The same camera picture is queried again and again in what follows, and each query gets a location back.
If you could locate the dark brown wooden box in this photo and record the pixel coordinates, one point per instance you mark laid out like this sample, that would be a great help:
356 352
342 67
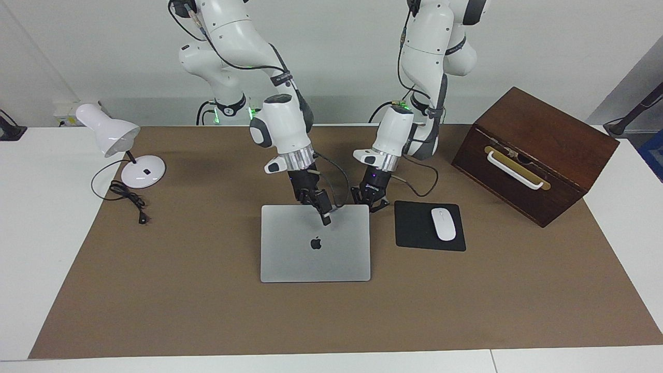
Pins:
549 129

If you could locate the black stand foot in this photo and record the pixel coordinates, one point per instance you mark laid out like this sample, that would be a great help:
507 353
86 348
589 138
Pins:
10 129

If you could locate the black mouse pad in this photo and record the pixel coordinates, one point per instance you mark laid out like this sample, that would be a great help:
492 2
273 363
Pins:
414 228

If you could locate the grey apple laptop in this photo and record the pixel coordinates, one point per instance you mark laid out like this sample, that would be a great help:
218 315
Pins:
316 259

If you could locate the brown table mat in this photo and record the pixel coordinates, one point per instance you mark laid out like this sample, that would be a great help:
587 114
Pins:
207 311

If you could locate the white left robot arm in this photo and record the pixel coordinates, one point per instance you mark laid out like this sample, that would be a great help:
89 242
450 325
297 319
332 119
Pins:
396 129

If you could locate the black tripod leg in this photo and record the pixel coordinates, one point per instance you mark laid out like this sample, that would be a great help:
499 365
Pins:
634 109

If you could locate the white desk lamp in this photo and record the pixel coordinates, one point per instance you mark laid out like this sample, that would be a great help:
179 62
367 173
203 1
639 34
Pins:
111 134

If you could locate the white computer mouse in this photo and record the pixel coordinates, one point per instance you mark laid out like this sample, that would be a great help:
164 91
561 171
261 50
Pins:
443 224

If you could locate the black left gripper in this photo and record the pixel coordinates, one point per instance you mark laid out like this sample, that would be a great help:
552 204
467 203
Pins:
375 181

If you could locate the blue crate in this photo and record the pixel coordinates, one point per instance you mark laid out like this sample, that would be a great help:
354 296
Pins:
653 155

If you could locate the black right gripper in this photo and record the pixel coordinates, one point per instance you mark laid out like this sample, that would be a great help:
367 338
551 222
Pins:
303 181

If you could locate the white power strip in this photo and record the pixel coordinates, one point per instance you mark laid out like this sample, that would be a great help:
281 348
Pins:
67 109

